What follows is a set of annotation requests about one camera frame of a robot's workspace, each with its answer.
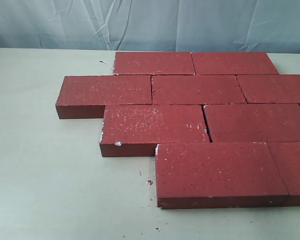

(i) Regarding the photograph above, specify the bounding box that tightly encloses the red brick diagonal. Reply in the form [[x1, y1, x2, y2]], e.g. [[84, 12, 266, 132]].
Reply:
[[151, 75, 246, 105]]

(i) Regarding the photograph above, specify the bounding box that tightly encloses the red brick front large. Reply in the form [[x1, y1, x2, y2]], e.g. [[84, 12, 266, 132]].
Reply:
[[155, 142, 289, 209]]

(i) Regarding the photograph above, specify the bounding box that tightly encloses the red brick right second row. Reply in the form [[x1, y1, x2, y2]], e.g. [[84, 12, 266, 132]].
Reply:
[[236, 74, 300, 106]]

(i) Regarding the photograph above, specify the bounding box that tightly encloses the red brick right third row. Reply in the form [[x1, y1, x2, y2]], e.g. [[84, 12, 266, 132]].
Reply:
[[203, 103, 300, 143]]

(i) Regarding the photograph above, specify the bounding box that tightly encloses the blue wrinkled backdrop cloth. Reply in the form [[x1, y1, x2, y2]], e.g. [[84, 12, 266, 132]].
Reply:
[[0, 0, 300, 54]]

